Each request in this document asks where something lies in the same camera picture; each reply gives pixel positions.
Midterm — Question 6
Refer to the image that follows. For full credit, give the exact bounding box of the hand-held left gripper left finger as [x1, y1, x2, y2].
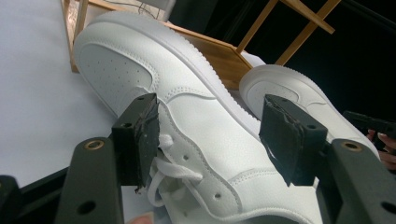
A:
[111, 92, 161, 194]

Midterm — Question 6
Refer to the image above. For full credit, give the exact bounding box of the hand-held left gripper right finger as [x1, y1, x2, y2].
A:
[259, 93, 329, 188]

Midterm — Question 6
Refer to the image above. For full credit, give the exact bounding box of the white sneaker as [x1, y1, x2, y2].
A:
[73, 11, 325, 224]
[238, 63, 381, 160]

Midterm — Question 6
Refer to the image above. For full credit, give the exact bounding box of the wooden shoe rack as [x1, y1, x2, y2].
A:
[60, 0, 342, 91]

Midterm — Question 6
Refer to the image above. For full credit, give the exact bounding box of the white table mat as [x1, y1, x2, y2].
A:
[0, 0, 157, 224]

